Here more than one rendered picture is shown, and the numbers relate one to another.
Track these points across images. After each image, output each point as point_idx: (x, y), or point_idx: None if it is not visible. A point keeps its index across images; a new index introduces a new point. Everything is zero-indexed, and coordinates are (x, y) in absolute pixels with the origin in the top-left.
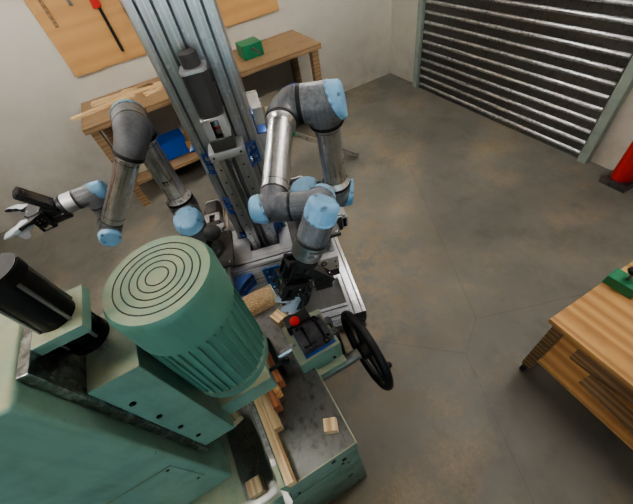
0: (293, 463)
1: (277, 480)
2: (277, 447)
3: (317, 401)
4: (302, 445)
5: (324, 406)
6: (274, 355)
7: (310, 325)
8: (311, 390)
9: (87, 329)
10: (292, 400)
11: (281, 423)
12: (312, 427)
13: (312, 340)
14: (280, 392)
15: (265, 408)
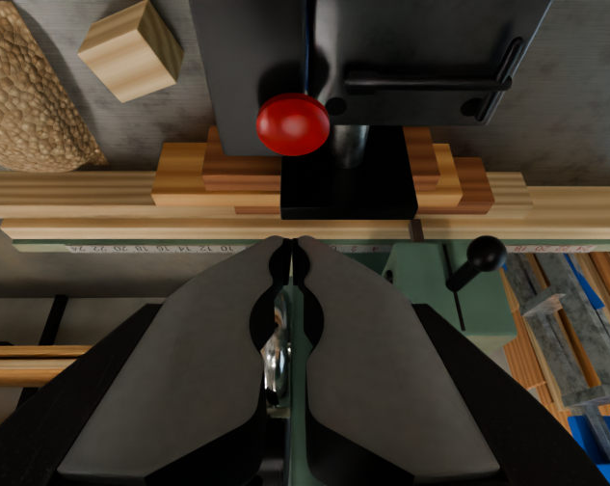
0: (602, 179)
1: None
2: (570, 231)
3: (579, 59)
4: (604, 150)
5: None
6: (374, 213)
7: (370, 11)
8: (527, 60)
9: None
10: (486, 128)
11: (508, 176)
12: None
13: (476, 55)
14: (457, 175)
15: (458, 218)
